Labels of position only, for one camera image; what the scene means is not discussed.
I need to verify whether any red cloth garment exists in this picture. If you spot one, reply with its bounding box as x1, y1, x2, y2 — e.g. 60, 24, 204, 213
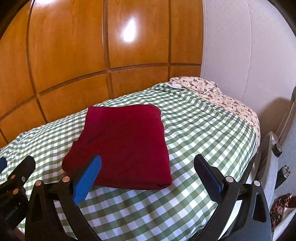
62, 104, 172, 190

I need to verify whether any dark patterned cloth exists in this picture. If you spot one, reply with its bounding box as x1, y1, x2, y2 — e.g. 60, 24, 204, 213
270, 193, 292, 230

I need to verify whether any grey chair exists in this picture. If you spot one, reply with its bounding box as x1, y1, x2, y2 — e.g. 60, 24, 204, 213
255, 86, 296, 210

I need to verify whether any green white checked bedspread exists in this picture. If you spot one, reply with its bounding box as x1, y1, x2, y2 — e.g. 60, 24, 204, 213
1, 83, 260, 240

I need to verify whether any floral pillow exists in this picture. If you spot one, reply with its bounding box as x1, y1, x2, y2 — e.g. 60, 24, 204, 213
167, 76, 261, 145

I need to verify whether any orange wooden wardrobe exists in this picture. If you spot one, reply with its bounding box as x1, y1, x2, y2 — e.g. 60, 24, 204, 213
1, 1, 204, 146

